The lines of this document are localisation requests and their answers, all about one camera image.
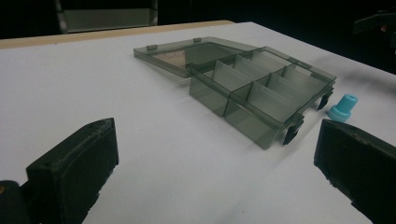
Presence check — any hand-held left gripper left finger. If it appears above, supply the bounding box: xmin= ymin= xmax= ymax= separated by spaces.
xmin=25 ymin=117 xmax=120 ymax=224

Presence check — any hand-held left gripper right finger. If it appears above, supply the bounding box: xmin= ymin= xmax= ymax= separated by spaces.
xmin=313 ymin=119 xmax=396 ymax=224

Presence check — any blue plastic stopper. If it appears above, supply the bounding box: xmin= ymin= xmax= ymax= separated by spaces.
xmin=327 ymin=93 xmax=359 ymax=123

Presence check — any grey transparent compartment box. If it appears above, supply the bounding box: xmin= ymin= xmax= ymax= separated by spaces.
xmin=134 ymin=35 xmax=337 ymax=150

